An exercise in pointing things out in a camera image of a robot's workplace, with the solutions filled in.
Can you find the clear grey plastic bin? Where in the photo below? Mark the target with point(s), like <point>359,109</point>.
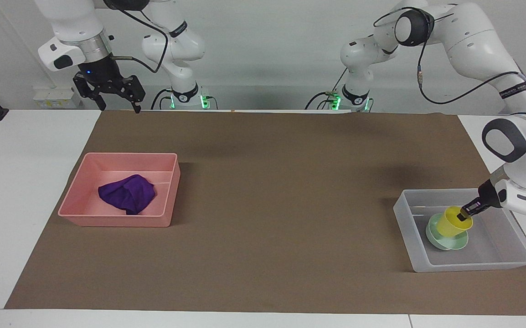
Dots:
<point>495,246</point>

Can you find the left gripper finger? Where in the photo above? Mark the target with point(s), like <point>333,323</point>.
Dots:
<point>463,216</point>
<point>479,210</point>

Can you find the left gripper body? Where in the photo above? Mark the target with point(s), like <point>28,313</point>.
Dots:
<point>490,193</point>

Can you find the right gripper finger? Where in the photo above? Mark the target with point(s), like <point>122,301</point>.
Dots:
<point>135,96</point>
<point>90,93</point>

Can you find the light green bowl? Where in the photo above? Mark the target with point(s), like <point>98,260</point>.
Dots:
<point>443,243</point>

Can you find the white wall socket strip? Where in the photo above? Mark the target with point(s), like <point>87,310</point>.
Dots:
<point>55,99</point>

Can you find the pink plastic bin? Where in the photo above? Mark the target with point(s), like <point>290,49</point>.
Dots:
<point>80,200</point>

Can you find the purple cloth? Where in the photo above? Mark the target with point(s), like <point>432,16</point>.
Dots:
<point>126,193</point>

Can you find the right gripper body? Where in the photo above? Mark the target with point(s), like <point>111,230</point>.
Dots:
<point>101,70</point>

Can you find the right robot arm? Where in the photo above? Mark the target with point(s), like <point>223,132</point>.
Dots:
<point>74,20</point>

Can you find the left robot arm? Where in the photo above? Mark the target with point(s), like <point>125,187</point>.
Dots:
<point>472,32</point>

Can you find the yellow plastic cup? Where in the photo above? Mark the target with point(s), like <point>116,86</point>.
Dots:
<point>450,225</point>

